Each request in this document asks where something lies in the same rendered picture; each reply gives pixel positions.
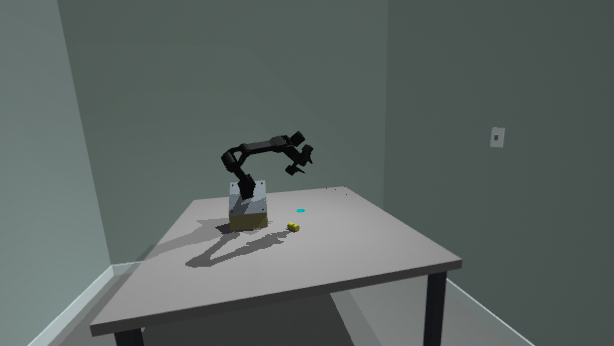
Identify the yellow cylinder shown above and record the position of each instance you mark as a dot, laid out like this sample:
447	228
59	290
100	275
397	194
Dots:
293	226

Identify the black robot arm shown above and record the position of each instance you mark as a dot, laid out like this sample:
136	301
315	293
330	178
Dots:
276	144

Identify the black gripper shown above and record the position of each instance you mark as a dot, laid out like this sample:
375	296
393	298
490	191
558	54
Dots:
292	169

